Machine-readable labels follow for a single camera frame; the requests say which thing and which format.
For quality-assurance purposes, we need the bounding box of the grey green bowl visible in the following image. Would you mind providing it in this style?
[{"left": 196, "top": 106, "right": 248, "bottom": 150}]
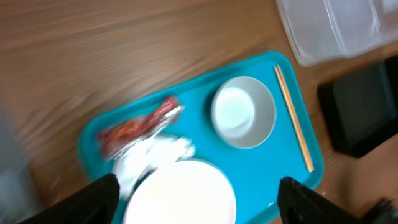
[{"left": 210, "top": 76, "right": 277, "bottom": 149}]

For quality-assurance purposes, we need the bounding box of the black plastic tray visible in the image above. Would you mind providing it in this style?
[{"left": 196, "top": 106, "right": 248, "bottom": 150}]
[{"left": 317, "top": 56, "right": 397, "bottom": 158}]

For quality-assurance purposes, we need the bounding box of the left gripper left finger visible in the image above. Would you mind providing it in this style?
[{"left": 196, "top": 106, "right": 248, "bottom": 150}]
[{"left": 20, "top": 173, "right": 120, "bottom": 224}]

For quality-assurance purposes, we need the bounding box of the teal serving tray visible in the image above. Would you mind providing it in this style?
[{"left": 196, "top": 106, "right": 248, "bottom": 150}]
[{"left": 77, "top": 51, "right": 324, "bottom": 223}]

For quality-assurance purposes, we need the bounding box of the grey plastic dish rack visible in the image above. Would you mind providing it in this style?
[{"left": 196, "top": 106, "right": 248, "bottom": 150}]
[{"left": 1, "top": 106, "right": 41, "bottom": 223}]

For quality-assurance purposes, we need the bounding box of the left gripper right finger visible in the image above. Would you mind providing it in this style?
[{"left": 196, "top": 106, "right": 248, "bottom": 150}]
[{"left": 277, "top": 177, "right": 361, "bottom": 224}]

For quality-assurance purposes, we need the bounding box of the large white dinner plate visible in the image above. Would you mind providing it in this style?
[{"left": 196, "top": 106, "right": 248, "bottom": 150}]
[{"left": 123, "top": 160, "right": 236, "bottom": 224}]

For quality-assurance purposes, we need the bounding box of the red silver snack wrapper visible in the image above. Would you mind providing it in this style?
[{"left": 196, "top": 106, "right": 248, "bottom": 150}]
[{"left": 98, "top": 96, "right": 185, "bottom": 160}]

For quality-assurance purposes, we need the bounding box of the crumpled white napkin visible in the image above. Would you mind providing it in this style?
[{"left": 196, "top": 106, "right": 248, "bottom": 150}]
[{"left": 113, "top": 135, "right": 196, "bottom": 200}]

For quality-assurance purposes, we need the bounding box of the clear plastic storage bin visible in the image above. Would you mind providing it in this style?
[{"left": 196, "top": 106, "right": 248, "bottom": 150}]
[{"left": 276, "top": 0, "right": 397, "bottom": 67}]

